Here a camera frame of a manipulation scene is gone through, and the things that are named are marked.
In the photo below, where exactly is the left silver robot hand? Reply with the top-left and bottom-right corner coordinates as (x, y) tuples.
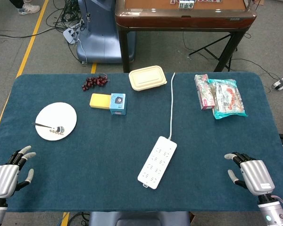
(0, 145), (37, 198)

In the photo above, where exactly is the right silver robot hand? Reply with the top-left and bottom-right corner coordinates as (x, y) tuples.
(224, 152), (275, 196)

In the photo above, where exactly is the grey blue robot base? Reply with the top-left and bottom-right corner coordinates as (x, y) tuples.
(88, 211), (191, 226)

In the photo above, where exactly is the white floor power strip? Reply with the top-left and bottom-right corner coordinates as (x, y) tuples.
(62, 24), (82, 44)

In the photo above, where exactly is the teal snack bag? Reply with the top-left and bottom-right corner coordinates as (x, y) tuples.
(207, 79), (248, 120)

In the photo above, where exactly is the white round plate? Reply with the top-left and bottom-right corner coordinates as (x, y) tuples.
(35, 102), (77, 141)

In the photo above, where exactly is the pink floral tissue box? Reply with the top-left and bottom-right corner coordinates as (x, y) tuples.
(194, 74), (216, 111)

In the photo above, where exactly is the blue table cloth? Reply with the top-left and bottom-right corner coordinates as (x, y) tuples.
(0, 73), (283, 212)

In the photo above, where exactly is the yellow sponge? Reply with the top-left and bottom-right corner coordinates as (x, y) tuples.
(90, 93), (112, 110)

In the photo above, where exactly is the dark red grape bunch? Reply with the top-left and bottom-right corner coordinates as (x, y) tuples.
(82, 74), (108, 91)

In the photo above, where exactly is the light blue cardboard box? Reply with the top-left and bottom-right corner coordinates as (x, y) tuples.
(109, 93), (127, 116)

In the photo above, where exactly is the black tripod stand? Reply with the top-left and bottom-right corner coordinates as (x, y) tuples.
(188, 34), (238, 71)

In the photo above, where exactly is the beige lidded food container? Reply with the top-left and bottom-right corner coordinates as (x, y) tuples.
(128, 65), (167, 92)

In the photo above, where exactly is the brown mahjong table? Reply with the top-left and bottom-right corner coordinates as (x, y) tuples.
(115, 0), (258, 73)

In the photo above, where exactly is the gold bead string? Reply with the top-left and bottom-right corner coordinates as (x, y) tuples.
(49, 128), (65, 137)

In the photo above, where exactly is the patterned spoon with dark handle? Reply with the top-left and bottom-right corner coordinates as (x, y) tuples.
(32, 122), (66, 133)

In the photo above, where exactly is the white power cord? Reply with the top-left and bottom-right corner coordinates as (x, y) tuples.
(167, 72), (176, 139)

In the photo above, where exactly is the thin black floor cable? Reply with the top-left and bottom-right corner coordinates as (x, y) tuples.
(235, 57), (278, 81)

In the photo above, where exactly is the white cable at pedestal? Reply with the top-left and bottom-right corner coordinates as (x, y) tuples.
(77, 39), (88, 65)

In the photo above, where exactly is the long black floor cable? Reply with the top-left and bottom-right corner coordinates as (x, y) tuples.
(0, 27), (56, 40)

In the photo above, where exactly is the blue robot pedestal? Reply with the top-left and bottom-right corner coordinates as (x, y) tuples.
(76, 0), (136, 64)

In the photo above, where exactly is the tangled black cable bundle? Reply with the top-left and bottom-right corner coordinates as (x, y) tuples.
(46, 0), (88, 31)

